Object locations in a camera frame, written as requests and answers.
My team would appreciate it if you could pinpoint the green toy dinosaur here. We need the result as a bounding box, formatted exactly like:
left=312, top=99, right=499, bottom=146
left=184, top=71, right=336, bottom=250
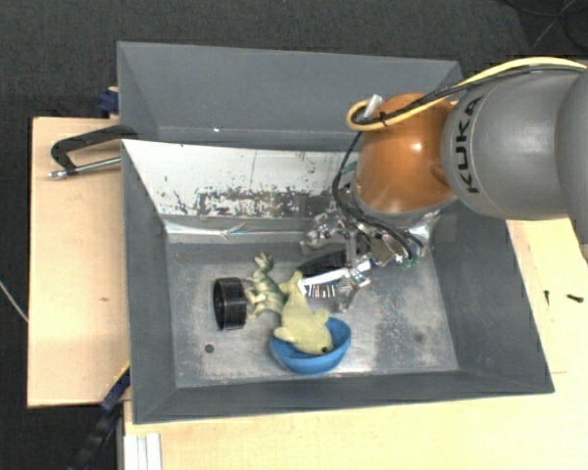
left=242, top=252, right=289, bottom=320

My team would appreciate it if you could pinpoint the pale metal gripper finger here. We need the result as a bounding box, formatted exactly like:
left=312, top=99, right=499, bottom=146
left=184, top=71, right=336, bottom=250
left=303, top=282, right=342, bottom=303
left=334, top=269, right=373, bottom=313

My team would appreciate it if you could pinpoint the grey metal bin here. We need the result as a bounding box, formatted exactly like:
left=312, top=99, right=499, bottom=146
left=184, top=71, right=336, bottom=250
left=116, top=40, right=557, bottom=426

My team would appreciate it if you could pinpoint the black ring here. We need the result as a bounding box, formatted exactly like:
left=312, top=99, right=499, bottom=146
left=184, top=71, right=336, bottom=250
left=212, top=276, right=249, bottom=333

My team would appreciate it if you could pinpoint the blue bowl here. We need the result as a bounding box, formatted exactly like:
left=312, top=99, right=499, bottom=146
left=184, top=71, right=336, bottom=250
left=269, top=316, right=353, bottom=377

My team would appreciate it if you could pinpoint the black cylinder on white bracket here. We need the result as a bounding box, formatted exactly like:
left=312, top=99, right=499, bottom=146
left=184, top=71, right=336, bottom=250
left=297, top=253, right=374, bottom=286

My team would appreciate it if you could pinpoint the yellow-green plush fish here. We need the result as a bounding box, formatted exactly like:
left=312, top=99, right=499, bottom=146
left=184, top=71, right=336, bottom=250
left=271, top=269, right=335, bottom=357

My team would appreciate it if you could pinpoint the pale wood board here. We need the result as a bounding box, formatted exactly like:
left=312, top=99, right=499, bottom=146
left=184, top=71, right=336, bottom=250
left=25, top=116, right=131, bottom=409

